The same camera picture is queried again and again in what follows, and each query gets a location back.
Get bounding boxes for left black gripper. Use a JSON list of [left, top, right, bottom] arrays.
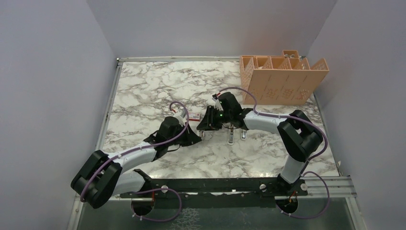
[[167, 122, 202, 147]]

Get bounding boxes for orange desk organizer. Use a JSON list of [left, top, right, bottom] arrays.
[[239, 50, 329, 105]]

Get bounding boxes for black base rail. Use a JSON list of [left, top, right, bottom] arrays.
[[120, 177, 308, 209]]

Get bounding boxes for aluminium table frame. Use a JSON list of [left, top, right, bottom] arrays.
[[78, 57, 366, 230]]

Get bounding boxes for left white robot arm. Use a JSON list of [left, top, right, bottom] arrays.
[[70, 116, 202, 208]]

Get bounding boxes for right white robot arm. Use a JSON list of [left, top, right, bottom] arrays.
[[196, 92, 323, 195]]

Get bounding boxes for red white staple box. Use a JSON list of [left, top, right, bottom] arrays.
[[188, 113, 201, 122]]

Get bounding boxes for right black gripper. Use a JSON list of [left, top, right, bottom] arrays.
[[197, 105, 232, 131]]

